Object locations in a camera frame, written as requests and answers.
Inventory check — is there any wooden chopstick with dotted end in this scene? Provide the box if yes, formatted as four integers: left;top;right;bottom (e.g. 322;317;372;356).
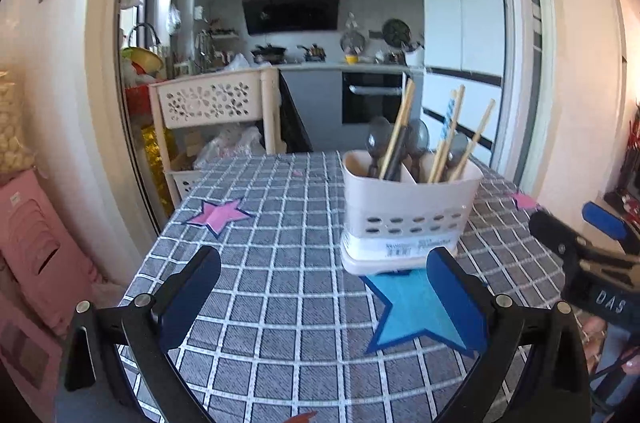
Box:
430;85;465;184

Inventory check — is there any plain long wooden chopstick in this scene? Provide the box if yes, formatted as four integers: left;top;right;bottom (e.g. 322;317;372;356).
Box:
378;78;416;180

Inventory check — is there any blue dotted wooden chopstick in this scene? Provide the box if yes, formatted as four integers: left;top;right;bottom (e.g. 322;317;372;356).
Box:
440;91;457;142

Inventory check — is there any black handled metal spoon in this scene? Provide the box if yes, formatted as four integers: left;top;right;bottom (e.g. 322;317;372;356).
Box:
381;125;411;182

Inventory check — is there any person's right hand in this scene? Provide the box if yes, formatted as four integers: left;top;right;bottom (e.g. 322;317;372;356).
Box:
579;315;640;377

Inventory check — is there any wooden chopstick in caddy right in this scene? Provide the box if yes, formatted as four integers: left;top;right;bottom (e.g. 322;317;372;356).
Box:
448;99;496;183

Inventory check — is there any pink plastic stool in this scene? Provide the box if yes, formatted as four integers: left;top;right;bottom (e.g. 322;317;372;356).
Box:
1;170;107;337

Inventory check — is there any grey checked tablecloth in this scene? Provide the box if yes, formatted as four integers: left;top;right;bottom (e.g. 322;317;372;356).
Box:
117;149;589;423

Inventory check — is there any white plastic utensil caddy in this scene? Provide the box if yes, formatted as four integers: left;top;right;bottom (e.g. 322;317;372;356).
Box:
341;150;483;276

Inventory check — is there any metal spoon in caddy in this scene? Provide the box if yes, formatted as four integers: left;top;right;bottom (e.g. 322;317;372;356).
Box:
406;119;430;163
367;117;393;178

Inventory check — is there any metal spoon in caddy left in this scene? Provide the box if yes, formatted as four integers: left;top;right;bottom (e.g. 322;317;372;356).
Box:
367;117;393;178

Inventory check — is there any black built-in oven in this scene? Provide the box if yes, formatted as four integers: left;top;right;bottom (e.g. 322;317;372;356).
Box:
342;71;423;125

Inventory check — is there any white refrigerator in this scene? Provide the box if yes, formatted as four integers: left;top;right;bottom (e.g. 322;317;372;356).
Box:
421;0;506;164

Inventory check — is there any cream perforated plastic chair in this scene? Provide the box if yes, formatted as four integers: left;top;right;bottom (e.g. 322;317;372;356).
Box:
149;66;286;206

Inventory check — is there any black range hood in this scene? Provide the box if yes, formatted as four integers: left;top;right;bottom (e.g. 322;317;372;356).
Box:
241;0;340;35

